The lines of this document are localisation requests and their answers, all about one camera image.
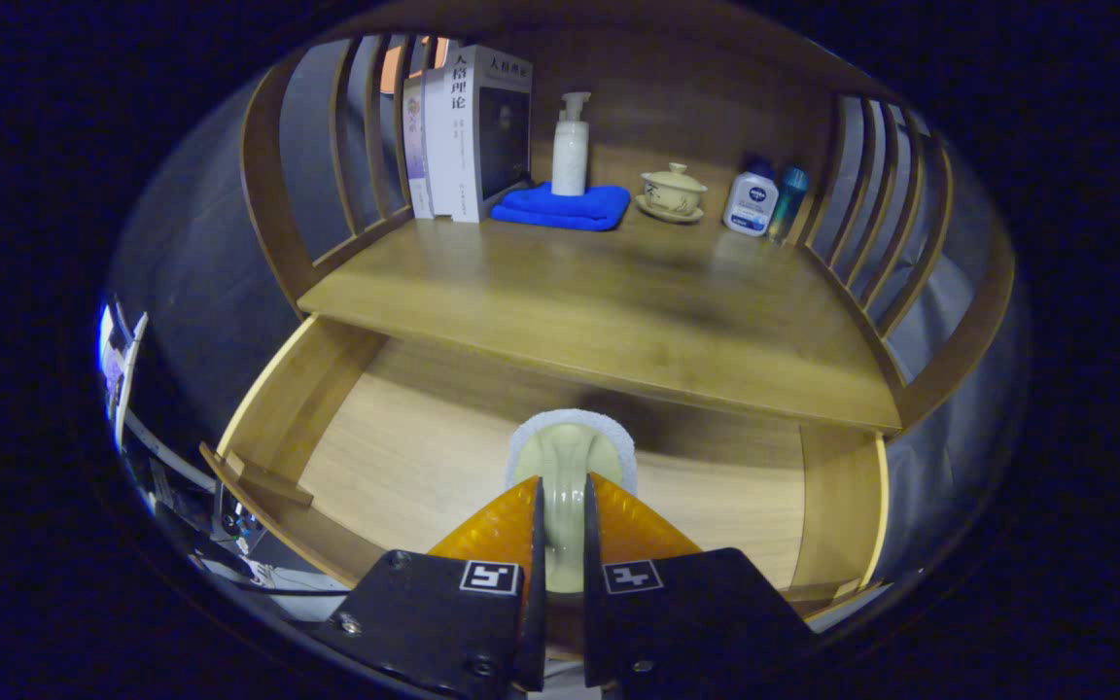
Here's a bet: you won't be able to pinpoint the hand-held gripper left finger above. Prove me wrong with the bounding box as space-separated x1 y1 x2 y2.
310 474 548 700

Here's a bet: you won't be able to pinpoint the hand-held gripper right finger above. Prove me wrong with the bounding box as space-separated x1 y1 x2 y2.
581 472 821 700

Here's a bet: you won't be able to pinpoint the pale green sponge brush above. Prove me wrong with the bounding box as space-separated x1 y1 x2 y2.
505 408 639 596

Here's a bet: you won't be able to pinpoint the wooden drawer with black knob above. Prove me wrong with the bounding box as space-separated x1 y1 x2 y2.
198 313 892 623

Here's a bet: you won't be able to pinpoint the wooden countertop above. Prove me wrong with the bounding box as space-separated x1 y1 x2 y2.
297 185 903 434

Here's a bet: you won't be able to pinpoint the black controller box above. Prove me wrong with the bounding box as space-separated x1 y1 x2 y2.
215 481 269 545

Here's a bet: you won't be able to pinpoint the folded blue cloth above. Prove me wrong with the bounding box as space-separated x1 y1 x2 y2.
490 182 631 232

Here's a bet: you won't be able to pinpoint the white monitor stand tray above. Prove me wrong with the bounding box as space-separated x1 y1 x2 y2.
122 408 221 492

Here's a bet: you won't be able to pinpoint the beige lidded tea cup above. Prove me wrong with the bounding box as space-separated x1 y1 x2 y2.
635 162 709 225

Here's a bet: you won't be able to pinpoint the white lotion bottle blue cap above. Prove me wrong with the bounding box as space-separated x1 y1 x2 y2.
722 160 780 237

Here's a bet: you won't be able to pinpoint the white pump bottle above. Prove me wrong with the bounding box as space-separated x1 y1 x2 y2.
550 91 592 197

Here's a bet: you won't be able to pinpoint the teal bottle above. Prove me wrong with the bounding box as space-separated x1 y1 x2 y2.
767 166 810 244

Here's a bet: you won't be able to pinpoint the thin pale purple book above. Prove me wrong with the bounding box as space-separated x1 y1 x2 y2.
402 73 435 220

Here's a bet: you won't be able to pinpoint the thick white book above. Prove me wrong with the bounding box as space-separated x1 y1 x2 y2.
424 44 534 225

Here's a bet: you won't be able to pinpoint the computer monitor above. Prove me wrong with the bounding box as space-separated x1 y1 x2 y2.
98 301 148 448

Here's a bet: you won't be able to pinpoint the black floor cables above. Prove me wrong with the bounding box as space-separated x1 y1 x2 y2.
229 564 347 596

